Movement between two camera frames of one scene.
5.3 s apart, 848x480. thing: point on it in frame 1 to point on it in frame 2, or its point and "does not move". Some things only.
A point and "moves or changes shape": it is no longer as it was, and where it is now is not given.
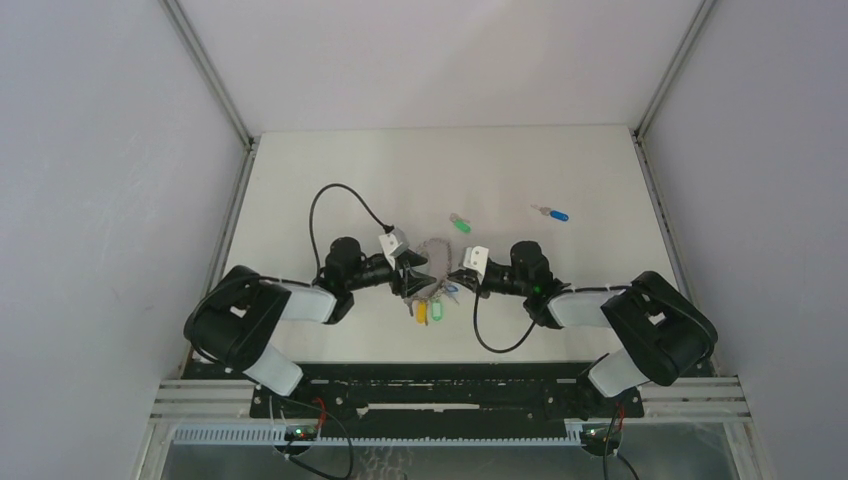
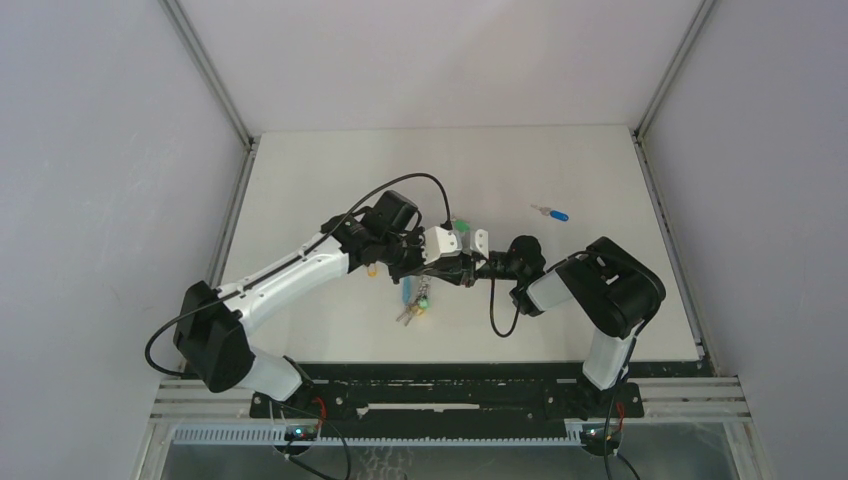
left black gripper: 411,281 to 417,237
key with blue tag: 552,213 does not move
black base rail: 443,394 does not move
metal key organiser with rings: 422,302 moves or changes shape
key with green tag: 461,224 does not move
